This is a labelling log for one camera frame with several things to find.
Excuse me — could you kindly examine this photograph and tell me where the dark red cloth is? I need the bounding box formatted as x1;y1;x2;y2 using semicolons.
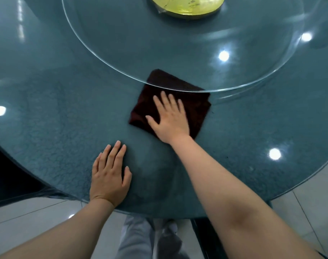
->
128;68;212;141

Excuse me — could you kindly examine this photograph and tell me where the round blue table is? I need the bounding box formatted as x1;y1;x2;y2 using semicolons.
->
0;0;328;219

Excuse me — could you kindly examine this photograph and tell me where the person's left forearm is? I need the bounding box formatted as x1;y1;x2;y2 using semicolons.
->
0;199;116;259

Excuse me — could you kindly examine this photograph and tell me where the round glass turntable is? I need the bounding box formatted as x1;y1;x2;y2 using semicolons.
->
61;0;306;94

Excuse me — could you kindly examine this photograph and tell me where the yellow round disc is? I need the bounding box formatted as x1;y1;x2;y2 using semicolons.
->
149;0;227;19

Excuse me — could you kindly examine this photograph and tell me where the blue covered chair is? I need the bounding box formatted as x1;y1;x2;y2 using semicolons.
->
190;201;328;259
0;137;82;211

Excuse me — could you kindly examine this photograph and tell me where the person's right hand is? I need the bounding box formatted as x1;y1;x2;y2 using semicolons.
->
145;91;191;145

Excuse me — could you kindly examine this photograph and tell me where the person's left hand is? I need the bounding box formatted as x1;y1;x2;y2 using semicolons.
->
89;140;133;209

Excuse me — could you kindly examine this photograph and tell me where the person's right forearm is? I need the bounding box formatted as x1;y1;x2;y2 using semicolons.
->
170;135;324;259

